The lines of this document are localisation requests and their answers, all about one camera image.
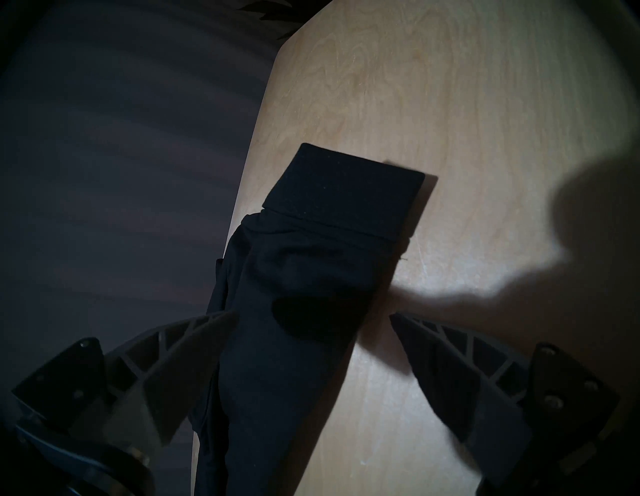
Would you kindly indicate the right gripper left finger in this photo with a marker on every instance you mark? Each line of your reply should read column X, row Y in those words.
column 170, row 370

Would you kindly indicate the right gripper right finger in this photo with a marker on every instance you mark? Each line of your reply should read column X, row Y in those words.
column 465, row 380

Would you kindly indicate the brown pleated curtain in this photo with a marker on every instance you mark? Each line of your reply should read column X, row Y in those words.
column 115, row 175

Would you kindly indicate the tall dark leafy plant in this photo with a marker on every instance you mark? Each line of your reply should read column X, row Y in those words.
column 272, row 10

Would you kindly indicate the black polo shirt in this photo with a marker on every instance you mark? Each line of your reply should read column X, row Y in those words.
column 310, row 260

